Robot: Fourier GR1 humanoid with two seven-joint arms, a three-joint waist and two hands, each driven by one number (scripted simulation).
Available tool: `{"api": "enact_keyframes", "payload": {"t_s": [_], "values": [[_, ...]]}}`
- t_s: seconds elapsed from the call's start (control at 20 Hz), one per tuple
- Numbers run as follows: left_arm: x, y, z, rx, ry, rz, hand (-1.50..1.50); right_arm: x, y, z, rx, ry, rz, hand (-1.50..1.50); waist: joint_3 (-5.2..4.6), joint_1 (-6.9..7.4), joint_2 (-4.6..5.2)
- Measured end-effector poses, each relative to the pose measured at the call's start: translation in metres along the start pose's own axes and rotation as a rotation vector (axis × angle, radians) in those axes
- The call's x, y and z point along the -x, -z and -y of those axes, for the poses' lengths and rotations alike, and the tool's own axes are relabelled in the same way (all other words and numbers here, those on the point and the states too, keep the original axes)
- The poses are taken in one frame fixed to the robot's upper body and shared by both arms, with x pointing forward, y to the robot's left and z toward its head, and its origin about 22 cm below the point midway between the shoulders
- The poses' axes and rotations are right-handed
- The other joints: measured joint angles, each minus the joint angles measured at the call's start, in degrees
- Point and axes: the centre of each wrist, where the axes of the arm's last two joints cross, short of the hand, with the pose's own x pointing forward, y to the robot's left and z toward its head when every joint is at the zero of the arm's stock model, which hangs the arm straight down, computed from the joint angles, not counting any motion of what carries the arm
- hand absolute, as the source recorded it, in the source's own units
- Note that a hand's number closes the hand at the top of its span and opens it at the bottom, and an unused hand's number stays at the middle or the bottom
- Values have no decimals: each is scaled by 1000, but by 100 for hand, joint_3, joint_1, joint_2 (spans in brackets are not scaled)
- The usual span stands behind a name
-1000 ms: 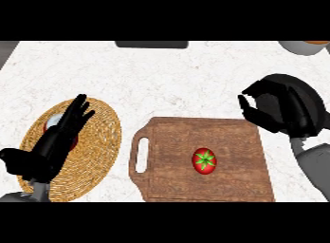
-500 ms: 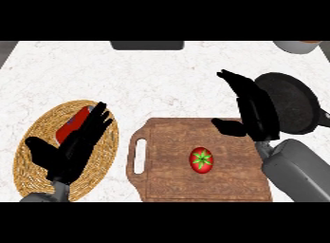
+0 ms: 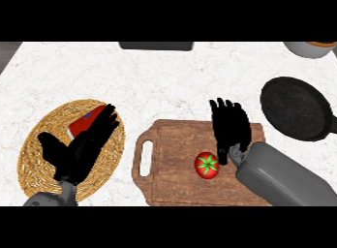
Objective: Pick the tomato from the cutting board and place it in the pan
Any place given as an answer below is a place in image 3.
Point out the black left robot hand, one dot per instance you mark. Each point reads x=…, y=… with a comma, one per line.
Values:
x=81, y=147

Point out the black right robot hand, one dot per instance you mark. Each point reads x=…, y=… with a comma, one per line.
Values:
x=230, y=126

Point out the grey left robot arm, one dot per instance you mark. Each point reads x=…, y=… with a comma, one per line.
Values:
x=52, y=197

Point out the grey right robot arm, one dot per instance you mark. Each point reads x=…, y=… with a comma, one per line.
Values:
x=283, y=179

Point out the red tomato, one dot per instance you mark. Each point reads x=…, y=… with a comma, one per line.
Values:
x=207, y=164

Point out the brown wooden cutting board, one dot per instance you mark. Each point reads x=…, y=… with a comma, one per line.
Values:
x=186, y=164

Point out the black frying pan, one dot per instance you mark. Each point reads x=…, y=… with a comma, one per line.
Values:
x=298, y=108

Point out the red box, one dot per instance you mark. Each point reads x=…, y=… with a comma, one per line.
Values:
x=84, y=124

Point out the round wicker placemat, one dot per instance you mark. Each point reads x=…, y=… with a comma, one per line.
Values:
x=43, y=161

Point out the dark grey flat appliance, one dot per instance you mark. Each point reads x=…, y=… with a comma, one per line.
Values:
x=157, y=46

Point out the grey pot with orange rim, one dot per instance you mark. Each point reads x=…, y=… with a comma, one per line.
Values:
x=313, y=49

